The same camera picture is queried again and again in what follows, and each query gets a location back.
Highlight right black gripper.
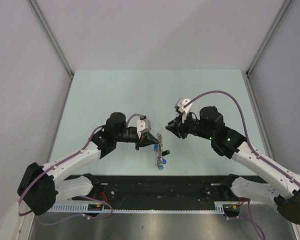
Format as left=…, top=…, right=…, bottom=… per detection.
left=165, top=110, right=214, bottom=141

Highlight round metal keyring organiser disc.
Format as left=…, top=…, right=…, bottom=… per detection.
left=153, top=132, right=170, bottom=171

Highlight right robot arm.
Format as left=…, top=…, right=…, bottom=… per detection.
left=165, top=106, right=300, bottom=225

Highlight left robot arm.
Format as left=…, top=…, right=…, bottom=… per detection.
left=17, top=112, right=159, bottom=216

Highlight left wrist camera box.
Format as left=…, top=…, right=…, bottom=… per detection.
left=136, top=118, right=151, bottom=139

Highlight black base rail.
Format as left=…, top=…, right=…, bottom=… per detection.
left=64, top=174, right=282, bottom=210

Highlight right aluminium frame post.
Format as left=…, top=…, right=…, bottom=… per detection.
left=245, top=0, right=300, bottom=76

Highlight aluminium frame post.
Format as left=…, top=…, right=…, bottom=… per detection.
left=26, top=0, right=75, bottom=79
left=245, top=0, right=300, bottom=76

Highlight white slotted cable duct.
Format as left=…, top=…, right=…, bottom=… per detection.
left=48, top=201, right=227, bottom=216

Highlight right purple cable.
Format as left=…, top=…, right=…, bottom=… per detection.
left=187, top=90, right=300, bottom=238

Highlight left aluminium frame post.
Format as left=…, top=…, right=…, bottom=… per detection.
left=26, top=0, right=75, bottom=79

